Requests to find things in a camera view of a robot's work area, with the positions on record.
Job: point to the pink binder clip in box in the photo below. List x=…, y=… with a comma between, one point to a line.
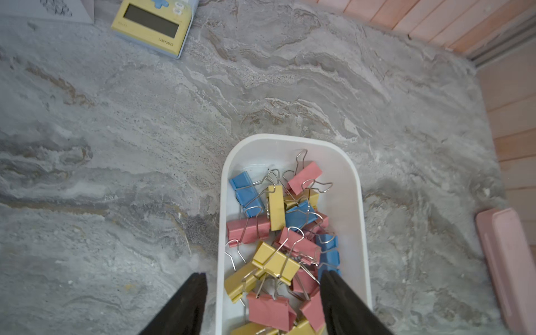
x=304, y=178

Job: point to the LOEWE white book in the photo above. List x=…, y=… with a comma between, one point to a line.
x=59, y=10

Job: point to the white plastic storage box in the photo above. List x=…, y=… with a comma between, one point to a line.
x=269, y=281

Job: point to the yellow binder clip in box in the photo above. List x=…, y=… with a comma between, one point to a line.
x=277, y=214

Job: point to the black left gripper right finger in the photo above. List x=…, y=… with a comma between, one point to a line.
x=345, y=312

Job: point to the yellow blue small calculator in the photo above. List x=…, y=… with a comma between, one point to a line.
x=162, y=25

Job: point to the blue binder clip in box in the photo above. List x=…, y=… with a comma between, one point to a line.
x=247, y=195

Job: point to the pink plastic box lid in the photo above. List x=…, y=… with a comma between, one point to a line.
x=511, y=266

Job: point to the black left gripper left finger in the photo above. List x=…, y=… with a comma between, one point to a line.
x=183, y=313

